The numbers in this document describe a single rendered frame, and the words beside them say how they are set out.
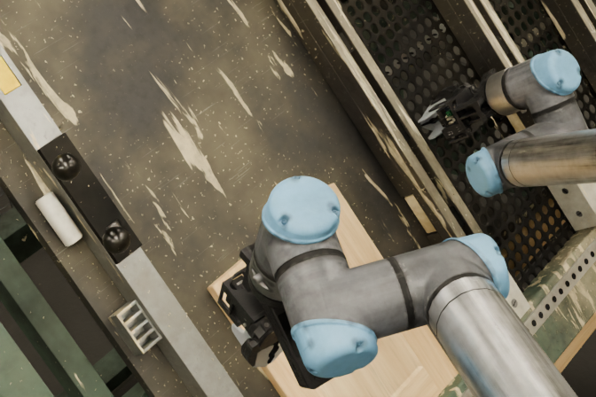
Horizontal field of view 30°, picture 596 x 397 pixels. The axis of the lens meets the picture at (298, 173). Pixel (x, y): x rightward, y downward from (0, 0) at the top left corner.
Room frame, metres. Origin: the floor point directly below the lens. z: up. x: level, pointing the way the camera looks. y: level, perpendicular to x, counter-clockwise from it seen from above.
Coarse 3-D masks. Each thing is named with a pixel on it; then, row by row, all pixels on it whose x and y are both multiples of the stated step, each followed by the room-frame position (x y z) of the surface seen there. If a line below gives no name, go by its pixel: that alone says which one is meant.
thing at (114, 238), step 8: (112, 224) 1.31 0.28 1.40; (112, 232) 1.22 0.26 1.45; (120, 232) 1.22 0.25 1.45; (128, 232) 1.23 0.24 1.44; (104, 240) 1.22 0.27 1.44; (112, 240) 1.21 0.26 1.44; (120, 240) 1.21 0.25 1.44; (128, 240) 1.22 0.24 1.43; (112, 248) 1.21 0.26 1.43; (120, 248) 1.21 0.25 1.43
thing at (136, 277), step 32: (0, 96) 1.40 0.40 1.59; (32, 96) 1.43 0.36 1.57; (32, 128) 1.39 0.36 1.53; (32, 160) 1.38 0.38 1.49; (64, 192) 1.34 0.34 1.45; (96, 256) 1.32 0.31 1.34; (128, 256) 1.31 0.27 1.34; (128, 288) 1.28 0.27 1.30; (160, 288) 1.29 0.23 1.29; (160, 320) 1.25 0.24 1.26; (192, 352) 1.24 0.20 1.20; (192, 384) 1.21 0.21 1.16; (224, 384) 1.22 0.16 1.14
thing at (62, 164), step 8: (56, 160) 1.27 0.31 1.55; (64, 160) 1.26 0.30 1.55; (72, 160) 1.27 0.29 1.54; (56, 168) 1.26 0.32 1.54; (64, 168) 1.26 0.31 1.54; (72, 168) 1.26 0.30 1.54; (80, 168) 1.27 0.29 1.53; (56, 176) 1.26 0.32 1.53; (64, 176) 1.26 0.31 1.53; (72, 176) 1.26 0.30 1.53
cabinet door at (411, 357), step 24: (336, 192) 1.55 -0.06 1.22; (360, 240) 1.51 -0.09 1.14; (240, 264) 1.39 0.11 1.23; (360, 264) 1.47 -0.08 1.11; (216, 288) 1.34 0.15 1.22; (408, 336) 1.42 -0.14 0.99; (432, 336) 1.43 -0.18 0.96; (384, 360) 1.37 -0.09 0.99; (408, 360) 1.39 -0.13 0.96; (432, 360) 1.40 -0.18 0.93; (288, 384) 1.27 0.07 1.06; (336, 384) 1.31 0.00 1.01; (360, 384) 1.32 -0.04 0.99; (384, 384) 1.34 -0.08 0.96; (408, 384) 1.35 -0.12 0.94; (432, 384) 1.37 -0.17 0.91
